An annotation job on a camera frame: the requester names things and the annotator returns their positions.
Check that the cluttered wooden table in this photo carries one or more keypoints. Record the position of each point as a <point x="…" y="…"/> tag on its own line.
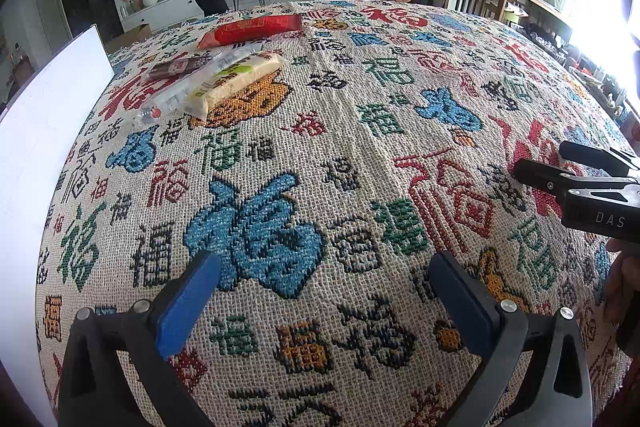
<point x="542" y="14"/>

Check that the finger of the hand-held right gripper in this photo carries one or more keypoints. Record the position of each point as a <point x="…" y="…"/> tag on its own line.
<point x="595" y="157"/>
<point x="542" y="179"/>

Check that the red snack packet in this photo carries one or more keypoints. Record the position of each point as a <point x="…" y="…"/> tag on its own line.
<point x="250" y="29"/>

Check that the brown snack packet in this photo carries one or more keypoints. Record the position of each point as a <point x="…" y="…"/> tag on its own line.
<point x="175" y="68"/>

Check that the clear plastic snack packet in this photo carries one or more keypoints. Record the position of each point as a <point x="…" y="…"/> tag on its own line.
<point x="165" y="99"/>

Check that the beige cracker packet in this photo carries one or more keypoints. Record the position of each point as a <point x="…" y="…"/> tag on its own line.
<point x="235" y="79"/>

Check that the person's right hand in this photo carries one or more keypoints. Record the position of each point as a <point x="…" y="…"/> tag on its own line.
<point x="622" y="282"/>

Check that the brown cardboard box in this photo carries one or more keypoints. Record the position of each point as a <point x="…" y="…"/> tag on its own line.
<point x="130" y="39"/>

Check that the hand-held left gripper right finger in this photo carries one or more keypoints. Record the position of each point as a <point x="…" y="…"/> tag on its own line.
<point x="460" y="302"/>

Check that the printed woven blanket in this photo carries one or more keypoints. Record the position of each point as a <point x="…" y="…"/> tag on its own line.
<point x="325" y="117"/>

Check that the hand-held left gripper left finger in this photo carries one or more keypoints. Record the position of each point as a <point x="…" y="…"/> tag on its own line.
<point x="187" y="302"/>

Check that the white box with brown bottom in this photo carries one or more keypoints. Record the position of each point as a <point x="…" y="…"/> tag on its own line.
<point x="40" y="117"/>

